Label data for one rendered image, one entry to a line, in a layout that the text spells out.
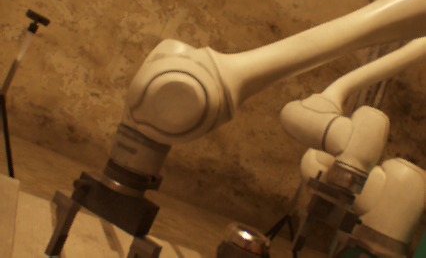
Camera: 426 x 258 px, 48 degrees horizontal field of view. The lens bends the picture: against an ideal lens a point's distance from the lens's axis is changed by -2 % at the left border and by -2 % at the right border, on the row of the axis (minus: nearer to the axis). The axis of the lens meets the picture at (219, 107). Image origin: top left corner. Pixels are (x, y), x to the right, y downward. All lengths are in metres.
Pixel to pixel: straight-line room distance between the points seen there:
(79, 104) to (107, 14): 0.63
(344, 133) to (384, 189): 0.30
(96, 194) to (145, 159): 0.10
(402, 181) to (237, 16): 2.39
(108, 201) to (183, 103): 0.29
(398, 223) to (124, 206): 0.87
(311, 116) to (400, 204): 0.37
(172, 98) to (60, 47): 2.78
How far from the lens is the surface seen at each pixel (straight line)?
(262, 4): 3.68
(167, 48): 0.75
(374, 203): 1.44
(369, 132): 1.19
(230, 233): 1.16
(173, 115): 0.54
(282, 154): 3.84
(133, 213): 0.76
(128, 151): 0.75
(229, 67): 0.61
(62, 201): 0.83
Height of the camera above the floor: 0.58
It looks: 2 degrees up
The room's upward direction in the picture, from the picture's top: 24 degrees clockwise
